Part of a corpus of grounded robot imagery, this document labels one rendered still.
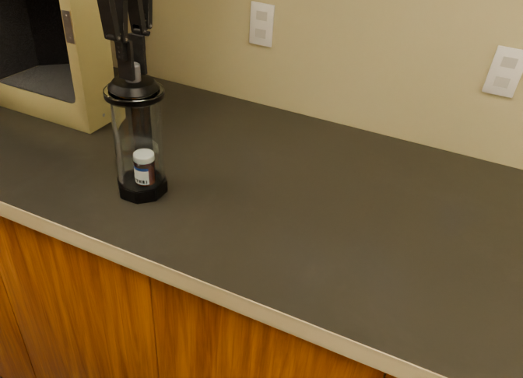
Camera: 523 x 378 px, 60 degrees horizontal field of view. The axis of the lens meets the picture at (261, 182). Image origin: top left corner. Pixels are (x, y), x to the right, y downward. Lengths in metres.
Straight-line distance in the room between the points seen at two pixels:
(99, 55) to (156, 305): 0.60
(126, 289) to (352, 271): 0.45
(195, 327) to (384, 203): 0.47
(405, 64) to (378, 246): 0.54
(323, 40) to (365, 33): 0.11
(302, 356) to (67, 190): 0.57
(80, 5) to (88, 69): 0.14
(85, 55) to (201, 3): 0.42
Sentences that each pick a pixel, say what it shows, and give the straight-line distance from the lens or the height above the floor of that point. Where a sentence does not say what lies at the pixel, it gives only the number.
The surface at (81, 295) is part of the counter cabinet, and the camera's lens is 1.11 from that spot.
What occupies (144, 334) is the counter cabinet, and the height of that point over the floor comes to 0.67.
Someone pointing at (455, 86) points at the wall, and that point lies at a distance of 1.27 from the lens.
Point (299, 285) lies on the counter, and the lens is 0.79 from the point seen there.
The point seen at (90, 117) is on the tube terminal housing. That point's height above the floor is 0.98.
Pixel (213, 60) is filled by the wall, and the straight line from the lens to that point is 1.45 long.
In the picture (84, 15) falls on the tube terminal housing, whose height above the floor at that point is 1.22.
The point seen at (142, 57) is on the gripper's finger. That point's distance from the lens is 0.86.
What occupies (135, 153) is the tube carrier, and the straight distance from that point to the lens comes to 0.89.
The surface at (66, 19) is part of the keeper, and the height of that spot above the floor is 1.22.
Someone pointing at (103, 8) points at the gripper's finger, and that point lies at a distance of 0.79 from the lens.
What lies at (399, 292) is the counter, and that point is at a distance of 0.83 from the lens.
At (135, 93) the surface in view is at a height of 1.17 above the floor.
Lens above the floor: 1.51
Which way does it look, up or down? 34 degrees down
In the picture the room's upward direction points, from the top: 5 degrees clockwise
